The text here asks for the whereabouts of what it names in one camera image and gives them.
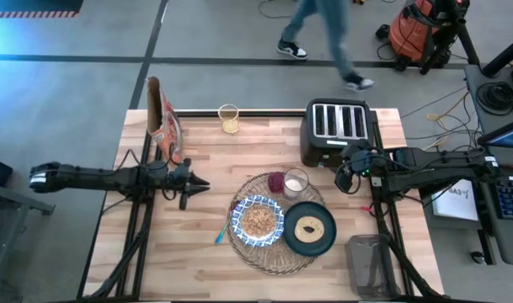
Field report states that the black keyboard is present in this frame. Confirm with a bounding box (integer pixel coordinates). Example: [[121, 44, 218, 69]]
[[494, 175, 513, 221]]

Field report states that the blue-handled spoon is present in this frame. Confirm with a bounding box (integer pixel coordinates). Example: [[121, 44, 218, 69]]
[[214, 199, 241, 246]]

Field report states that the bagel half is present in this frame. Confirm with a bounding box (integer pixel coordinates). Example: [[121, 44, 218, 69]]
[[293, 215, 326, 244]]

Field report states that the black floor cable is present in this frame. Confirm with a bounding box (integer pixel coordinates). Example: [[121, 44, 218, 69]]
[[255, 0, 342, 21]]

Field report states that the black rig pole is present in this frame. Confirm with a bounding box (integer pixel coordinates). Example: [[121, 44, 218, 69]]
[[481, 31, 513, 79], [454, 19, 481, 66]]

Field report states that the black four-slot toaster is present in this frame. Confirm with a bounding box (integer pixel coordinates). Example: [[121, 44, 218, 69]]
[[299, 98, 376, 168]]

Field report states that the grey metal side table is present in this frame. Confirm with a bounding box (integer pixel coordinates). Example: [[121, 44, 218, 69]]
[[0, 180, 56, 302]]

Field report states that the dark mat with hazard stripe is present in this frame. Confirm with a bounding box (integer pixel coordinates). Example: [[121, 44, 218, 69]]
[[0, 0, 84, 19]]

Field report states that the clear plastic container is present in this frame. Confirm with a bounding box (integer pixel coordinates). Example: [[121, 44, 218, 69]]
[[344, 234, 400, 301]]

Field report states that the grey side desk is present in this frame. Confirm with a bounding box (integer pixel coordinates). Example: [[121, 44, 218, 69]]
[[463, 62, 513, 266]]

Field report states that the orange cereal box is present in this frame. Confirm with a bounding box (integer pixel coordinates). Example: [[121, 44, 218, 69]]
[[145, 76, 184, 165]]

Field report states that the blue floral paper bowl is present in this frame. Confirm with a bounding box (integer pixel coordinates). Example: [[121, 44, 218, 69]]
[[230, 194, 286, 248]]

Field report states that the yellow floor cable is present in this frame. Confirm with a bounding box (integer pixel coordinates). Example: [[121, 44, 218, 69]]
[[414, 90, 472, 157]]

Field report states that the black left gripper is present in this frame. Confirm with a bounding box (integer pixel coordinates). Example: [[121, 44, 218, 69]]
[[165, 157, 211, 211]]

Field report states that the clear cup with white filling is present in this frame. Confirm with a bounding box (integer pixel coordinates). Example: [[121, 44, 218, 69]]
[[282, 167, 310, 200]]

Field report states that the person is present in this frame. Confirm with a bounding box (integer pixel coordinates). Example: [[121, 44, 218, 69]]
[[275, 0, 376, 93]]

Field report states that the white paper sheet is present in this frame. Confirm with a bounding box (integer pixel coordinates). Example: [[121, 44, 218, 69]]
[[430, 178, 485, 223]]

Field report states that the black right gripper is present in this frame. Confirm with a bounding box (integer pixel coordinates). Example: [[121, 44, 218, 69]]
[[334, 140, 374, 194]]

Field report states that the round woven placemat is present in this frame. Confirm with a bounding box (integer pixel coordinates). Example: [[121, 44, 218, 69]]
[[226, 172, 327, 277]]

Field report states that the dark green plate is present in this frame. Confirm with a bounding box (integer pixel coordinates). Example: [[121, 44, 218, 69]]
[[282, 200, 338, 258]]

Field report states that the brown cereal heap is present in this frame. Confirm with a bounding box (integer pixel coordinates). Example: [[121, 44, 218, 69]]
[[241, 204, 277, 237]]

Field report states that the orange shop vacuum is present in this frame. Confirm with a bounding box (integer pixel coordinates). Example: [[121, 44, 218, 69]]
[[374, 0, 471, 76]]

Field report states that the clear glass with yellow filling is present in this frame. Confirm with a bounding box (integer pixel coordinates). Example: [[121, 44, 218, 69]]
[[216, 103, 241, 136]]

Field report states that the coiled black cable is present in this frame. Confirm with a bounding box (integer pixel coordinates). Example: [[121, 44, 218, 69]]
[[474, 81, 513, 113]]

